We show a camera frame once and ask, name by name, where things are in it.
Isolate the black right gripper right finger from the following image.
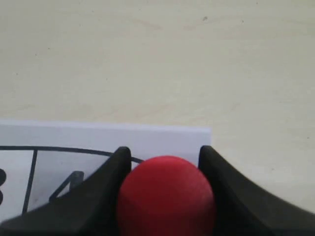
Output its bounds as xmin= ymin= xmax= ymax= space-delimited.
xmin=198 ymin=146 xmax=315 ymax=236

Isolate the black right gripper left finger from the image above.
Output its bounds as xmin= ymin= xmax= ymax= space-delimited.
xmin=0 ymin=147 xmax=131 ymax=236

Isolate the red cylinder game piece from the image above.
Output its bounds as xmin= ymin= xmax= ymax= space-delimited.
xmin=116 ymin=156 xmax=216 ymax=236

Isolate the printed paper game board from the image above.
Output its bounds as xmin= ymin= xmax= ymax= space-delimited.
xmin=0 ymin=120 xmax=211 ymax=221

